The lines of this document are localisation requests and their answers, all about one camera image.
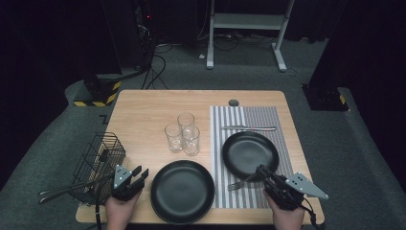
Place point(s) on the black yellow striped base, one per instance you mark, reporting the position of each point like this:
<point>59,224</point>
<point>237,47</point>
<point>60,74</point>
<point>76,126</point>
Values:
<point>102,92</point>

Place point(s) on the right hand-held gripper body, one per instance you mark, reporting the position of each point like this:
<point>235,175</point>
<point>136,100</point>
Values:
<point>297,188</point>

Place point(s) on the black base with yellow mark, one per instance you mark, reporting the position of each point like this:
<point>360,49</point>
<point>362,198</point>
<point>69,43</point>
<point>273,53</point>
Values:
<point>325,99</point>

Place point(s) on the clear drinking glass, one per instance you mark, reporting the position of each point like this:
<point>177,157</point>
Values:
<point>191,142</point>
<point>174,139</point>
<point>185,119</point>

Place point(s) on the white metal stand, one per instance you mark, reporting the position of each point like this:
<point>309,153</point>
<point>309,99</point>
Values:
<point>249,21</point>

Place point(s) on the small white floor plug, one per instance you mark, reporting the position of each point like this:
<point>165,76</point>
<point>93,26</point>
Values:
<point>202,56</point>

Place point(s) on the silver fork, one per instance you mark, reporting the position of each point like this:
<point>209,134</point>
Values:
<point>237,184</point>

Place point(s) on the person's right hand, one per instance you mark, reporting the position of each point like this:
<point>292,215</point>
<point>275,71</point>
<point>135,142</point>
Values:
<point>287,220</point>

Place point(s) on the person's left hand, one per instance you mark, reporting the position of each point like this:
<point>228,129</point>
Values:
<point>121,214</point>

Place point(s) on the grey round table grommet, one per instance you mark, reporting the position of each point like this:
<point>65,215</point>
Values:
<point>233,103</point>

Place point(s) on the dark equipment rack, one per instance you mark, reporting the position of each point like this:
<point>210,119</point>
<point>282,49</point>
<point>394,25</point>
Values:
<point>145,32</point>

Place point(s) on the black curtain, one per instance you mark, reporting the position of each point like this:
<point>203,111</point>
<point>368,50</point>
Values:
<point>367,48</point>
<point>48,48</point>

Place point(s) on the silver table knife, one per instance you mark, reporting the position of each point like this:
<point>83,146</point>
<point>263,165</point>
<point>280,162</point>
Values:
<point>249,128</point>

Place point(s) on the black plate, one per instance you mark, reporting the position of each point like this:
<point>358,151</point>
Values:
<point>182,191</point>
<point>249,153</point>

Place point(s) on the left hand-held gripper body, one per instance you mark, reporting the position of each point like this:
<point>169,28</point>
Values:
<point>123,182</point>

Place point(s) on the brown white striped placemat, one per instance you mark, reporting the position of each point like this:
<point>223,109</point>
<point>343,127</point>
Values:
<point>242,199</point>

